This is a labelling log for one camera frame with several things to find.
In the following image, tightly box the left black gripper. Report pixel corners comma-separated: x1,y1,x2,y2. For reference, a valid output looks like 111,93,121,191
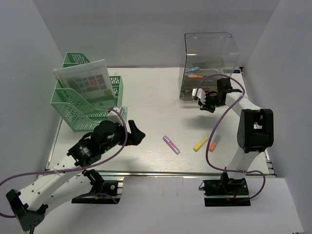
101,120,145,153

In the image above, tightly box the blue highlighter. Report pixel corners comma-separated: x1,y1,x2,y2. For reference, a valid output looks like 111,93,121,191
185,66,200,73

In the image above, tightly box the document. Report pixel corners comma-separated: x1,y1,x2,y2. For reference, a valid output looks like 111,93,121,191
53,59,117,103

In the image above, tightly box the purple highlighter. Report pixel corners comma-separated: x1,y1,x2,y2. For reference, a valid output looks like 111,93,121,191
162,136,180,155

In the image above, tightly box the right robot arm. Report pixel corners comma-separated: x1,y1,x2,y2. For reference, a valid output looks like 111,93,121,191
192,75,274,195

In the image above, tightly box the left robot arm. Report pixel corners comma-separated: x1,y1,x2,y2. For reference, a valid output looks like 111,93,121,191
6,120,146,232

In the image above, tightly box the green file organizer rack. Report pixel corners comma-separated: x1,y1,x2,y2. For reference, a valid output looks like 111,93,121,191
51,52,123,132

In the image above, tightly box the orange highlighter white cap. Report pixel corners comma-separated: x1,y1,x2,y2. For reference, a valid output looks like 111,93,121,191
209,135,221,152

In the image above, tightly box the clear acrylic drawer unit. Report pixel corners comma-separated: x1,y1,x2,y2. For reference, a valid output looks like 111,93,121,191
178,31,239,100

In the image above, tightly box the yellow highlighter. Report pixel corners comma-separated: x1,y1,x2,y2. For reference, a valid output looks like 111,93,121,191
193,136,209,152

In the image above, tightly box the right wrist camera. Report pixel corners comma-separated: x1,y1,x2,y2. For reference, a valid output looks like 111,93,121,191
192,88,206,104

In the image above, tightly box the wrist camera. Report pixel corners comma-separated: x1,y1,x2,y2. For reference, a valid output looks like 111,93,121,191
107,106,128,125
192,88,206,104

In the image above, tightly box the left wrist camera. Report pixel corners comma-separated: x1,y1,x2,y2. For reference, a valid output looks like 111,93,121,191
107,106,128,125

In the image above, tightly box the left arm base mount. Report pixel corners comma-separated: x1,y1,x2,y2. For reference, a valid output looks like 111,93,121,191
71,177,123,205

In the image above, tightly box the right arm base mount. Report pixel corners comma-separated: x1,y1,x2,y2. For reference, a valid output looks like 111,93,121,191
199,179,251,207

